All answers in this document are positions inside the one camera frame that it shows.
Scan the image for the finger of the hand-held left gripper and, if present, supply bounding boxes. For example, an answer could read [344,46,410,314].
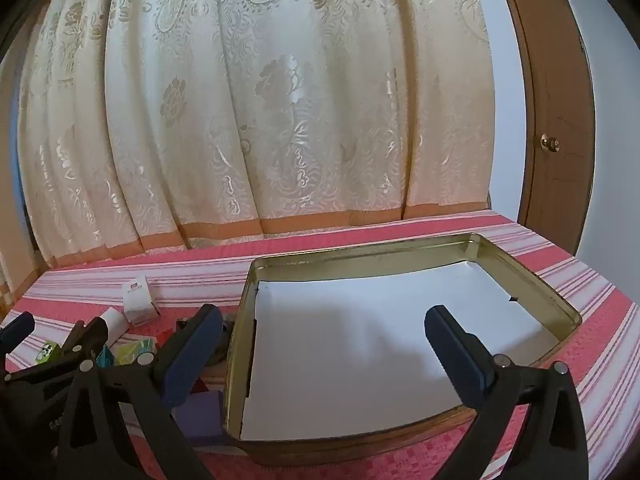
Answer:
[0,312,36,358]
[60,316,110,362]

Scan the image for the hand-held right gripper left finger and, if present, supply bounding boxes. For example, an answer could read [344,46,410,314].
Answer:
[55,304,226,480]

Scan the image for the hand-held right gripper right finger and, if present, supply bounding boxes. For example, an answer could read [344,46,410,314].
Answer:
[424,305,591,480]

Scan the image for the green toy block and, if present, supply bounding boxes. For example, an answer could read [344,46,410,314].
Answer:
[34,340,63,365]

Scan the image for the green printed packet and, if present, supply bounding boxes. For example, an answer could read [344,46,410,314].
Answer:
[112,337,158,367]

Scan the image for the purple box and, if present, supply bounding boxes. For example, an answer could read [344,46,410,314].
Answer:
[172,390,226,441]

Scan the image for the gold metal tin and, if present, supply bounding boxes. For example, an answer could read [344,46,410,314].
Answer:
[222,232,583,466]

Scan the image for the white tube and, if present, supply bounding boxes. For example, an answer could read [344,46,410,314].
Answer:
[97,307,132,346]

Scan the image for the small white box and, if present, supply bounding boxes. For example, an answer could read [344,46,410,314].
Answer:
[121,276,161,326]

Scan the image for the white paper liner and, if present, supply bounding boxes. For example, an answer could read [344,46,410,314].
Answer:
[240,260,561,443]

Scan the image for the cream floral curtain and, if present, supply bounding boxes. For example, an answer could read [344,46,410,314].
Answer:
[0,0,496,311]

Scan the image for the brown wooden door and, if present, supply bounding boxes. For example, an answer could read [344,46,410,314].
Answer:
[492,0,598,256]

